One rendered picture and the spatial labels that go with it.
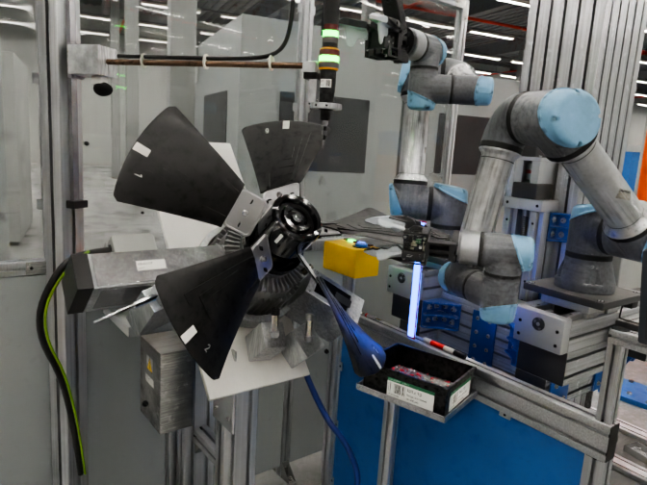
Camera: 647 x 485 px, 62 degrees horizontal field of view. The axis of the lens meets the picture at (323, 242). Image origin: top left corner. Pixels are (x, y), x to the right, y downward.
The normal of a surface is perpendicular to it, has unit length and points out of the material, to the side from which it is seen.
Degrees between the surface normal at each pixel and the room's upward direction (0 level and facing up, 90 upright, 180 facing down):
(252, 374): 50
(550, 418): 90
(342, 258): 90
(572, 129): 85
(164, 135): 73
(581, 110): 85
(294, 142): 41
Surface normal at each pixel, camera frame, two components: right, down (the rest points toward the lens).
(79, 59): -0.30, 0.15
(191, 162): 0.25, 0.02
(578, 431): -0.80, 0.06
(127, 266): 0.51, -0.49
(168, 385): 0.60, 0.19
